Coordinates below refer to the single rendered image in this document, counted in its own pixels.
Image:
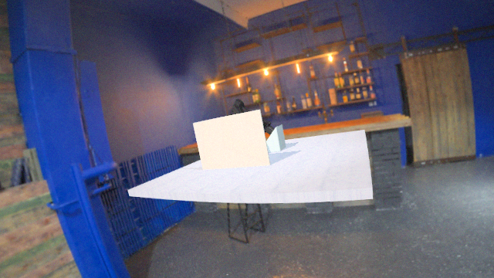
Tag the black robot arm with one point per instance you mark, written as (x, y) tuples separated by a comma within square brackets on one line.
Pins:
[(238, 107)]

